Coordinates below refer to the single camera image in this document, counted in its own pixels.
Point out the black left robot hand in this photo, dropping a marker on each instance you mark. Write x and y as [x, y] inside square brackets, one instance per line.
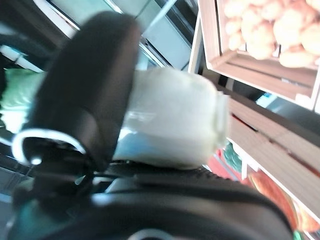
[87, 87]

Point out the napa cabbage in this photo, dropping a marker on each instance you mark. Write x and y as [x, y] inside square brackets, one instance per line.
[175, 120]

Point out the dark glass display counter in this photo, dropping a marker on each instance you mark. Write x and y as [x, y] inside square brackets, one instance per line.
[170, 37]

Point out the red carrot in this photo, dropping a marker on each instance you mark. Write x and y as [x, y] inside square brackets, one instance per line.
[217, 163]

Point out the brown potato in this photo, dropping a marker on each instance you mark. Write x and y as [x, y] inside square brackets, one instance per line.
[260, 45]
[291, 27]
[295, 60]
[235, 41]

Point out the wooden potato crate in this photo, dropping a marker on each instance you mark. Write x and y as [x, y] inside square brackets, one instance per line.
[262, 72]

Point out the wooden carrot crate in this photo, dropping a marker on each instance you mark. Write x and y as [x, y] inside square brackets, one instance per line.
[275, 155]

